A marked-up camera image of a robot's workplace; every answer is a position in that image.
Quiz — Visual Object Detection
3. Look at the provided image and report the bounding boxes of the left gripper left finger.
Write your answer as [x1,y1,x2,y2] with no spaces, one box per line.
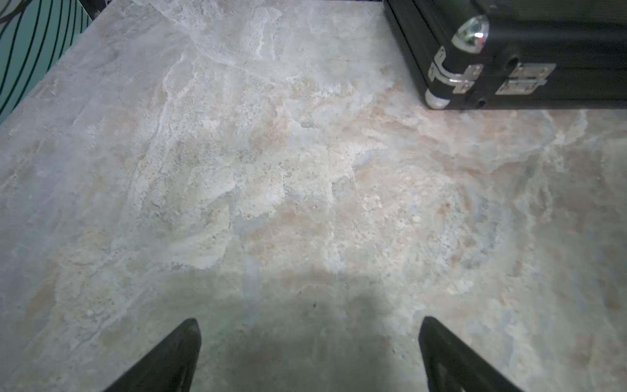
[105,318,202,392]

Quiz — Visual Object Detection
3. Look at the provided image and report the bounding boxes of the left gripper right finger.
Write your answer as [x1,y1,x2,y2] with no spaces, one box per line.
[418,316,521,392]

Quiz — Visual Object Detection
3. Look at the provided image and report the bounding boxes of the black hard case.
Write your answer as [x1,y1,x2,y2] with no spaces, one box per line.
[384,0,626,110]

